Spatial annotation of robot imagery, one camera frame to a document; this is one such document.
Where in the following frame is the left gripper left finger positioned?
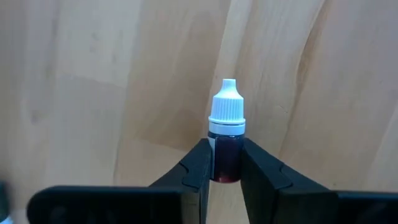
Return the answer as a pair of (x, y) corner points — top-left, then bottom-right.
(148, 138), (215, 224)

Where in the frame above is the small dark red dropper bottle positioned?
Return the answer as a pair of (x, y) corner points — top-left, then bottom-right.
(207, 78), (246, 184)

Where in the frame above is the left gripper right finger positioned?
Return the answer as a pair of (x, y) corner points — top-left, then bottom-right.
(239, 138), (338, 224)

